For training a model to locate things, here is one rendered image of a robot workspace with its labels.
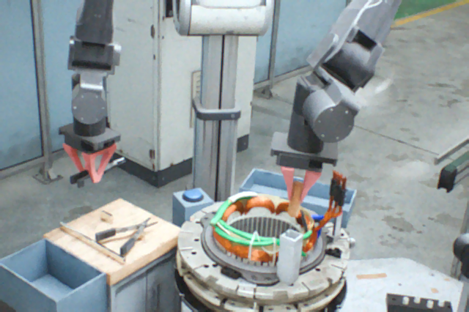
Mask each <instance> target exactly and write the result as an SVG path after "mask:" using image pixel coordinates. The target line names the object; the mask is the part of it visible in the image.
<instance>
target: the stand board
mask: <svg viewBox="0 0 469 312"><path fill-rule="evenodd" d="M102 210H103V211H105V212H109V213H110V214H112V215H113V223H112V224H110V223H109V222H107V221H105V220H103V219H101V213H100V211H102ZM147 218H151V219H149V221H148V222H147V223H148V224H150V223H154V222H156V221H157V222H158V223H156V224H155V225H153V226H150V227H148V228H146V229H145V230H144V232H146V239H145V240H144V241H143V240H141V239H139V238H138V239H137V240H136V242H135V245H134V246H133V247H132V248H131V249H130V250H129V251H128V252H127V253H126V254H125V255H124V256H123V257H124V258H125V264H122V263H120V262H118V261H117V260H113V259H112V258H110V257H108V256H107V255H105V254H104V253H101V252H100V251H99V250H97V249H95V248H93V247H92V246H90V245H88V244H86V243H85V242H83V241H81V240H80V239H78V238H75V237H73V236H72V235H70V234H68V233H67V232H65V231H63V230H61V229H60V227H59V228H57V229H55V230H53V231H51V232H49V233H47V234H44V235H43V239H45V238H47V239H49V240H52V241H53V242H55V243H56V244H58V245H60V246H62V247H63V248H65V249H67V250H68V251H70V252H71V253H73V254H75V255H76V256H78V257H79V258H81V259H83V260H84V261H86V262H89V263H90V264H93V265H94V266H96V267H97V268H98V269H100V270H102V271H104V272H105V273H106V283H107V284H108V285H109V286H113V285H114V284H115V283H117V282H119V281H121V280H122V279H123V278H125V277H127V276H128V275H130V274H131V273H133V272H135V271H136V270H138V269H140V268H142V267H143V266H145V265H146V264H148V263H149V262H151V261H152V260H154V259H156V258H157V257H160V256H162V255H163V254H165V253H167V252H169V251H170V250H172V248H175V247H176V246H177V238H178V234H179V232H180V228H179V227H177V226H175V225H173V224H172V223H170V222H168V221H165V220H163V219H161V218H159V217H157V216H155V215H153V214H151V213H149V212H146V211H144V210H142V209H140V208H138V207H136V206H134V205H132V204H130V203H128V202H126V201H125V200H123V199H121V198H120V199H117V200H116V201H113V202H111V203H110V204H107V205H105V206H104V207H101V208H99V209H97V210H95V211H94V212H91V213H89V214H86V215H84V216H81V217H79V218H77V219H75V220H74V221H72V222H70V223H68V224H67V225H68V226H70V227H72V228H73V229H75V230H76V231H79V232H80V233H82V234H84V235H86V236H87V237H91V238H92V239H94V240H96V239H95V234H96V233H98V232H100V231H105V230H107V229H111V228H115V229H119V228H123V227H126V226H133V225H137V224H141V223H142V222H144V221H145V220H146V219H147ZM131 237H133V231H127V232H126V233H125V232H124V233H120V234H116V236H113V237H109V238H107V239H102V240H100V241H98V242H99V243H100V244H102V245H104V246H106V247H107V248H109V249H111V250H113V251H114V252H116V253H118V254H119V255H120V248H121V247H122V246H123V245H124V244H125V242H126V241H127V240H128V239H130V238H131ZM96 241H97V240H96Z"/></svg>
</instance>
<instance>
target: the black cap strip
mask: <svg viewBox="0 0 469 312"><path fill-rule="evenodd" d="M405 297H406V298H408V302H407V304H404V303H403V300H404V298H405ZM414 299H415V297H410V296H405V295H399V294H389V293H387V295H386V298H385V303H386V310H387V312H453V309H452V307H451V302H448V301H445V303H444V306H441V305H438V304H439V300H432V299H427V298H420V301H419V302H414ZM428 301H433V304H432V308H429V307H427V306H426V305H427V303H428Z"/></svg>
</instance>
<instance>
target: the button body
mask: <svg viewBox="0 0 469 312"><path fill-rule="evenodd" d="M197 190H200V191H201V192H202V193H203V194H204V199H203V200H202V201H200V202H196V203H191V202H187V201H184V200H183V199H182V194H183V193H184V192H185V191H186V190H184V191H180V192H176V193H173V214H172V224H173V225H175V226H177V227H179V228H182V225H183V224H184V223H185V221H189V222H193V221H191V216H192V215H194V214H195V213H196V212H198V211H199V210H200V211H201V210H202V209H204V208H207V207H210V206H212V205H213V203H214V201H213V200H212V199H211V198H210V197H209V196H208V195H207V194H206V193H205V192H204V191H203V190H202V189H200V188H197Z"/></svg>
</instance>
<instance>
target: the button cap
mask: <svg viewBox="0 0 469 312"><path fill-rule="evenodd" d="M184 197H185V198H187V199H190V200H197V199H200V198H201V197H202V192H201V191H200V190H197V189H189V190H186V191H185V192H184Z"/></svg>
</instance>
